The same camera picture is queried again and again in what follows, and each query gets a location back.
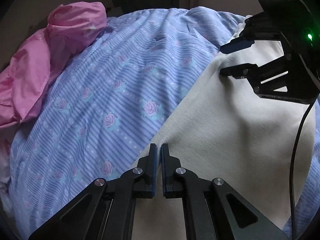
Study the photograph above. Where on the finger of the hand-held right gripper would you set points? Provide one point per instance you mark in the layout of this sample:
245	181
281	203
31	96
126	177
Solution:
240	70
237	45

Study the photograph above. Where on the blue floral bed sheet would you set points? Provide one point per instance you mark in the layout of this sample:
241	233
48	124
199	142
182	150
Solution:
105	100

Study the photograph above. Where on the cream pants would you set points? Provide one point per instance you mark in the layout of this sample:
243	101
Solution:
225	135

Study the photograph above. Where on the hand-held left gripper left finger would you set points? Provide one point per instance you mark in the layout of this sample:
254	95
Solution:
154	161

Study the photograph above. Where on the pink crumpled blanket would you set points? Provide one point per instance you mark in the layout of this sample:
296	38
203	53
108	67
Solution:
45	55

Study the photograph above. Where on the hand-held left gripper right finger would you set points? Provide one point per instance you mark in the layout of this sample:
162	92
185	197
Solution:
163	161

